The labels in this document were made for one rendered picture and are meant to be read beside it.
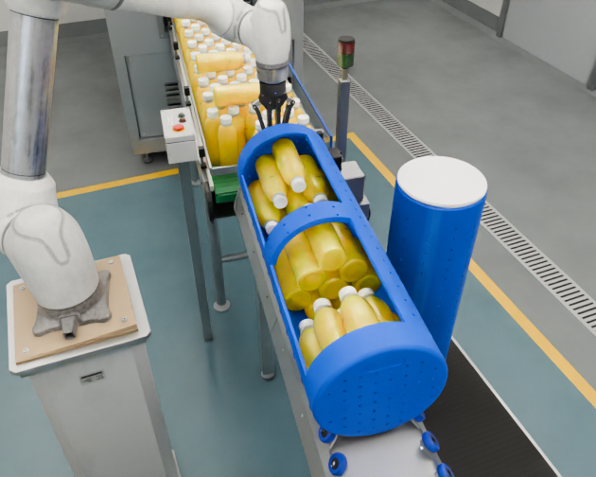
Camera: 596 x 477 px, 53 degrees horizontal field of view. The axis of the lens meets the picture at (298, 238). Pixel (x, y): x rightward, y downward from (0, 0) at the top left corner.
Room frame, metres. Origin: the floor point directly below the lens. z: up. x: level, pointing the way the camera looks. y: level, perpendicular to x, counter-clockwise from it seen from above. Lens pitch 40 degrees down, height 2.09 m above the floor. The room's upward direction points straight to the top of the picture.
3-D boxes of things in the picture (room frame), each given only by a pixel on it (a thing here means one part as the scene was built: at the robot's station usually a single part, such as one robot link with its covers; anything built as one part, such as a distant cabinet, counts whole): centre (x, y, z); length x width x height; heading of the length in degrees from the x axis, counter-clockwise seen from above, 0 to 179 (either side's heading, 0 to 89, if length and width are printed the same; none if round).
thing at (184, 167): (1.81, 0.41, 0.50); 0.04 x 0.04 x 1.00; 14
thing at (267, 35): (1.58, 0.08, 1.50); 0.13 x 0.11 x 0.16; 42
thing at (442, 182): (1.56, -0.45, 1.03); 0.28 x 0.28 x 0.01
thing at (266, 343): (1.60, 0.13, 0.31); 0.06 x 0.06 x 0.63; 14
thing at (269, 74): (1.57, 0.07, 1.39); 0.09 x 0.09 x 0.06
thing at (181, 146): (1.81, 0.41, 1.05); 0.20 x 0.10 x 0.10; 14
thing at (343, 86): (2.14, -0.18, 0.55); 0.04 x 0.04 x 1.10; 14
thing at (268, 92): (1.57, 0.07, 1.32); 0.08 x 0.07 x 0.09; 104
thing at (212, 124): (1.88, 0.30, 1.00); 0.07 x 0.07 x 0.19
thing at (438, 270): (1.56, -0.45, 0.59); 0.28 x 0.28 x 0.88
